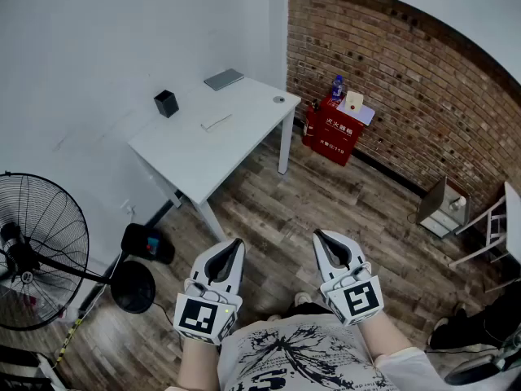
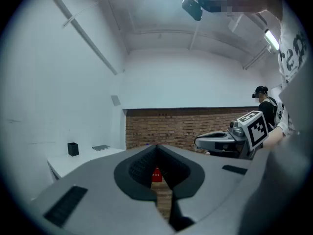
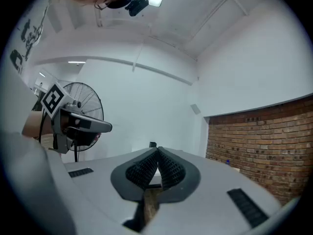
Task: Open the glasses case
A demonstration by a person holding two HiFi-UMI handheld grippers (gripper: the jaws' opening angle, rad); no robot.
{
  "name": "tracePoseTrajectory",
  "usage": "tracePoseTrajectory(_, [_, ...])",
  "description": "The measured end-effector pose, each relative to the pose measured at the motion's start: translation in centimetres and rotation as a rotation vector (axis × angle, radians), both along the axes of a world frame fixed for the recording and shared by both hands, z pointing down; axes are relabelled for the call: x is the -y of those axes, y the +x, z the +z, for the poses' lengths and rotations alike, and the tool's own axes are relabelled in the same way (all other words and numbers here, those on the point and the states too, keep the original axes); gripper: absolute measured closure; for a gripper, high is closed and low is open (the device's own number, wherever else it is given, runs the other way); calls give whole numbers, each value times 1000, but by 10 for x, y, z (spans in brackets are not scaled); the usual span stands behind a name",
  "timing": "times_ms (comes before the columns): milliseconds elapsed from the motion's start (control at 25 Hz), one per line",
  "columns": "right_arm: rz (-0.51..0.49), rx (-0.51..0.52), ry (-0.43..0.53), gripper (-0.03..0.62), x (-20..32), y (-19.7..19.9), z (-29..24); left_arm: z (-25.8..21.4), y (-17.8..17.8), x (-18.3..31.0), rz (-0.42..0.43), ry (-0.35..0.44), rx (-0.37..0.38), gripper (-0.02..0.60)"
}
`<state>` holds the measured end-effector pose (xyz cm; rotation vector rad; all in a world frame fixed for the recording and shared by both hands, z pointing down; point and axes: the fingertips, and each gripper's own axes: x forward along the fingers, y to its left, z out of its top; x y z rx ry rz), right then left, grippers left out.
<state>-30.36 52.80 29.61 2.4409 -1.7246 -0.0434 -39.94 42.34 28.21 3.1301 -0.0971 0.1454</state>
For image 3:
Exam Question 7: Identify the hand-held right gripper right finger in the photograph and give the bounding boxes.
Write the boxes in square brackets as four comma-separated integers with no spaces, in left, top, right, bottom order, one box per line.
[157,145,201,205]

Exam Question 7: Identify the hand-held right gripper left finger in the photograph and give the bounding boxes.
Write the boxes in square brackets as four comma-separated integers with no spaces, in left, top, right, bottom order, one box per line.
[110,146,160,202]

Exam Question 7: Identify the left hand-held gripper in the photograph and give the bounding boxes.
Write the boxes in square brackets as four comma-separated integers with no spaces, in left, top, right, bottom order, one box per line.
[40,82,113,155]

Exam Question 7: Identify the person's left forearm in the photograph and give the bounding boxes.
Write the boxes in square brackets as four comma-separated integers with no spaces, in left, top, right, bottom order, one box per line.
[21,111,54,140]

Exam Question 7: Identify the black standing fan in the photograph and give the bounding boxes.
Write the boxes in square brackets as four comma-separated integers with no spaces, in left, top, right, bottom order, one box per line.
[58,82,105,163]

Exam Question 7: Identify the person in white shirt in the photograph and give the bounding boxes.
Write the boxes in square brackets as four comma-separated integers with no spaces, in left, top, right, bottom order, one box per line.
[1,1,78,235]

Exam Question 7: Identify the thin worn eyeglasses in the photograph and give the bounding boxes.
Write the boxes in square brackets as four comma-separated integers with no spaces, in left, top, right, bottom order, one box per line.
[94,0,116,11]

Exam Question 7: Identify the black head-worn camera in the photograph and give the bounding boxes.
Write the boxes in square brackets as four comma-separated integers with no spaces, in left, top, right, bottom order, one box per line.
[125,0,150,17]

